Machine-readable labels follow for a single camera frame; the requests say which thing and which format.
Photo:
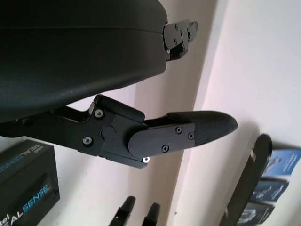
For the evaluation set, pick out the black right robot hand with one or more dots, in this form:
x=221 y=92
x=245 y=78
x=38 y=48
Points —
x=125 y=212

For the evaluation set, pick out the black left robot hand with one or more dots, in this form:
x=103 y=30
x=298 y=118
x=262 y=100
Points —
x=70 y=47

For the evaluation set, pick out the blue printed cardboard box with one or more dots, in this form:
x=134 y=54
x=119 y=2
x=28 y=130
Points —
x=257 y=213
x=272 y=191
x=284 y=162

